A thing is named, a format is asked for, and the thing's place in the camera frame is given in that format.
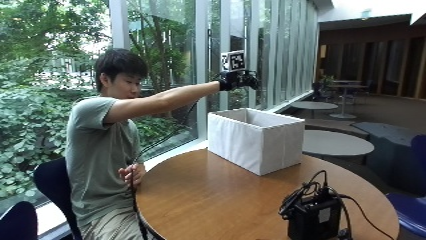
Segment black glove cable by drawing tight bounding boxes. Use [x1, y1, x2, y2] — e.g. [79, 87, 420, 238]
[128, 99, 201, 240]

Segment white marker cube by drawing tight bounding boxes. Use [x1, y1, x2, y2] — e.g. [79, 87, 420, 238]
[220, 49, 248, 73]

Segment the person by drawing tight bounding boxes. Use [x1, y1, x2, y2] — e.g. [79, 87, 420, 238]
[66, 48, 223, 240]

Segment dark background chair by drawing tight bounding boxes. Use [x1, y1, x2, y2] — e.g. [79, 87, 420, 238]
[311, 82, 333, 103]

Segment dark blue chair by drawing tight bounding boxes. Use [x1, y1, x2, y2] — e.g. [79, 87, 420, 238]
[0, 200, 40, 240]
[32, 157, 84, 240]

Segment grey round table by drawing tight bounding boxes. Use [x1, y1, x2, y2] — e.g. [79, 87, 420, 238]
[303, 129, 376, 158]
[291, 100, 340, 120]

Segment white fabric storage box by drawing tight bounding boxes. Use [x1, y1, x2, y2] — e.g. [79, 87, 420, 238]
[207, 107, 307, 177]

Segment white window column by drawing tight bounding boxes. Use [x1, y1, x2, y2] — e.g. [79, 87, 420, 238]
[108, 0, 132, 51]

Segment grey upholstered bench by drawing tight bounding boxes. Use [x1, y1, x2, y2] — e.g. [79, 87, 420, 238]
[350, 121, 424, 196]

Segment black electronic box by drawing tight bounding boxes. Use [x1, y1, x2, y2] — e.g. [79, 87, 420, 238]
[287, 195, 344, 240]

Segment bright blue chair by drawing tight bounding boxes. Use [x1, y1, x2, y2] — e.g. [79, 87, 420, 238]
[385, 134, 426, 238]

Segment white pedestal table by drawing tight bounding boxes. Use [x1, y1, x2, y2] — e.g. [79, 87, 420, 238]
[328, 84, 370, 120]

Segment black cable bundle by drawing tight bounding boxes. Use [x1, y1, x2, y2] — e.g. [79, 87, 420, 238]
[279, 169, 336, 219]

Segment thin black cable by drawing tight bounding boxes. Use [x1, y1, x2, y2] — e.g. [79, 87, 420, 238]
[338, 193, 397, 240]

